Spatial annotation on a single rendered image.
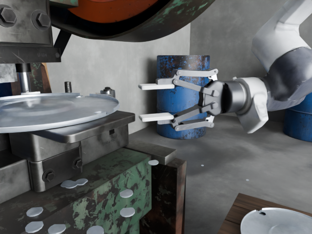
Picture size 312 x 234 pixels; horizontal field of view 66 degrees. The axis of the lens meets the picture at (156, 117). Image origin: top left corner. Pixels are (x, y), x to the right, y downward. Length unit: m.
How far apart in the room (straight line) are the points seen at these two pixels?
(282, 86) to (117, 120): 0.37
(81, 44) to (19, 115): 1.82
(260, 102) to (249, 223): 0.44
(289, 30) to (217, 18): 3.19
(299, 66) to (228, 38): 3.17
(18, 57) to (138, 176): 0.34
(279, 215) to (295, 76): 0.53
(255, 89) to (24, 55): 0.48
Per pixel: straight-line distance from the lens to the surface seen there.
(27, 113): 0.43
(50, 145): 0.45
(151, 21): 0.66
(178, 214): 0.65
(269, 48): 0.61
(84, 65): 2.22
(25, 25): 0.49
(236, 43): 3.68
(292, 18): 0.62
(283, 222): 0.93
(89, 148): 0.54
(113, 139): 0.59
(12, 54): 0.52
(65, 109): 0.44
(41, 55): 0.55
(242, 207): 0.96
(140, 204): 0.59
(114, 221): 0.54
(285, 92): 0.59
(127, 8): 0.75
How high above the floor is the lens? 0.87
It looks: 14 degrees down
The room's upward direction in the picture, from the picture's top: straight up
